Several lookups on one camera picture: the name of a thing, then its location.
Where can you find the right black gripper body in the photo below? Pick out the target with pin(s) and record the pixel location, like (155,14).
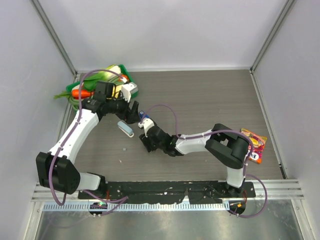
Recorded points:
(160,147)

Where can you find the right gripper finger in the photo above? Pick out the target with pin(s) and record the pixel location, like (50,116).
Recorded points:
(149,145)
(144,139)

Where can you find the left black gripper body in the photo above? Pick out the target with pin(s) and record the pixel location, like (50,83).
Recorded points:
(117,106)

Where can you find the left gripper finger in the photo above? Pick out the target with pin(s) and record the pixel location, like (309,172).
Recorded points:
(127,116)
(134,116)

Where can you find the blue black stapler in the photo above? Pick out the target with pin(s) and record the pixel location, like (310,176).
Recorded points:
(143,115)

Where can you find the light blue white stapler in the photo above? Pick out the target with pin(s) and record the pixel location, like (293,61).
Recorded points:
(126,129)

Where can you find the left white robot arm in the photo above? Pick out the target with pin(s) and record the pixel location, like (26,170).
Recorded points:
(56,169)

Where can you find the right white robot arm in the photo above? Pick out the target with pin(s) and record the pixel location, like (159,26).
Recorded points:
(228,146)

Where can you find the large orange carrot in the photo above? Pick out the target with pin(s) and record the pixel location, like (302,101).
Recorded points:
(76,93)

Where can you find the yellow white napa cabbage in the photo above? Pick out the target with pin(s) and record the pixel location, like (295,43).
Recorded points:
(116,92)

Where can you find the green long beans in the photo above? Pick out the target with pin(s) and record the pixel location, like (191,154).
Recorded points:
(74,103)

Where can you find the white green bok choy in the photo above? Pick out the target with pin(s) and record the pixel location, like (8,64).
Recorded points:
(90,82)

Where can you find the green plastic tray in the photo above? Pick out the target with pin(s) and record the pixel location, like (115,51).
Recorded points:
(116,80)

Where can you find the small orange carrot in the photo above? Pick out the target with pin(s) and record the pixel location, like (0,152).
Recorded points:
(124,78)

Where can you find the orange candy bag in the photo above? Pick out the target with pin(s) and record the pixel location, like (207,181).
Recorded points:
(258,142)

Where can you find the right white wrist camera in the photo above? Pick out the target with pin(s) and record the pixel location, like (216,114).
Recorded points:
(146,125)

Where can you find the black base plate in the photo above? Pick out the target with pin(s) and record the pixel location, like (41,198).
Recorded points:
(170,192)

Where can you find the white slotted cable duct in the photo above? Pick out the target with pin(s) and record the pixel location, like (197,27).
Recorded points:
(126,207)

